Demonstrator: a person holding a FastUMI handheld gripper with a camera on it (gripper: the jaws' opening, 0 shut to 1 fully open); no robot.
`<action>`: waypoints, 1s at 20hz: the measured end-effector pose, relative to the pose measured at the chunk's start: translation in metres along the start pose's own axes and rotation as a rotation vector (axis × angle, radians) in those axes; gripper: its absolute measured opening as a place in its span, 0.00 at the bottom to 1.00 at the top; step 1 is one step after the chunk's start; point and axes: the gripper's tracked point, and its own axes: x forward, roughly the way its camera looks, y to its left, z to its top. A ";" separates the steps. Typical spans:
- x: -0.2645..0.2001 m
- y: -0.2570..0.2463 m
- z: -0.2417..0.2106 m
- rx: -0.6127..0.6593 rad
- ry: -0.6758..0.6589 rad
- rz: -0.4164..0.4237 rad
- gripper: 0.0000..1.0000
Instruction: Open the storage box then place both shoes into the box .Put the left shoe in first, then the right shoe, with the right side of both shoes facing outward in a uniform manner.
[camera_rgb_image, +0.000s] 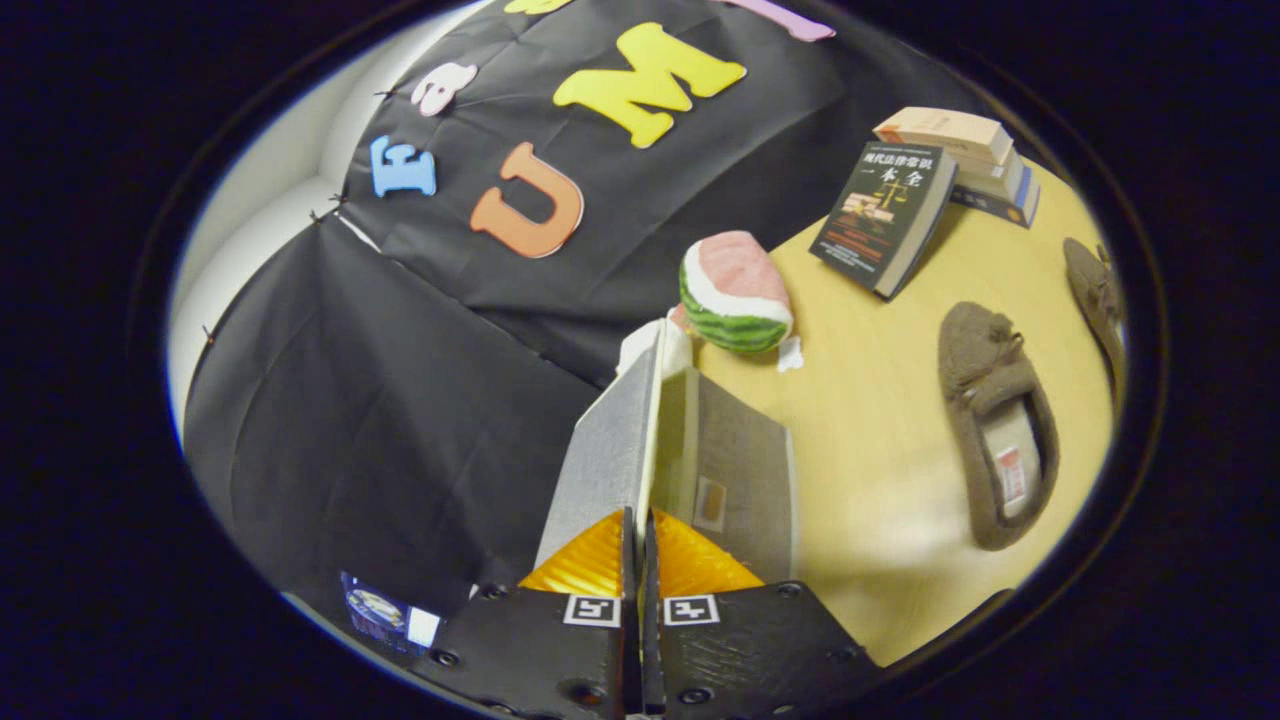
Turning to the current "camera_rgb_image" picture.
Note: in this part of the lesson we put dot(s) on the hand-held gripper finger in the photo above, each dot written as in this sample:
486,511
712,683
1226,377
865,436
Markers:
651,570
629,570

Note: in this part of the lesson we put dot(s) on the brown fuzzy shoe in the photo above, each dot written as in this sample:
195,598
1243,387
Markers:
965,345
1090,285

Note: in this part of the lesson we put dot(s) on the watermelon slice plush toy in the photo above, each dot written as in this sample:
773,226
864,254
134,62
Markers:
735,285

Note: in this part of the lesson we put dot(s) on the blue printed packet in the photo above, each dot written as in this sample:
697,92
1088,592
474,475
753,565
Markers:
375,608

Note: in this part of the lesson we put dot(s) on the black book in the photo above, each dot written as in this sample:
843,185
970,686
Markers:
880,215

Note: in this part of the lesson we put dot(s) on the blue book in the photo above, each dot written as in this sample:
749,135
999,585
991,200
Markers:
1005,208

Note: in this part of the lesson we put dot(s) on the white plush toy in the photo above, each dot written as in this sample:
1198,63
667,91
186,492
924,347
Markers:
678,352

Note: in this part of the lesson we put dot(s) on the grey storage box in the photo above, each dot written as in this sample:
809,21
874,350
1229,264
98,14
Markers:
610,450

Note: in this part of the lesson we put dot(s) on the black backdrop cloth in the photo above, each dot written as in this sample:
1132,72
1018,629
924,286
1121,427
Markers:
400,400

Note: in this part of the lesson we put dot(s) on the beige book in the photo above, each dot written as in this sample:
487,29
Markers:
945,128

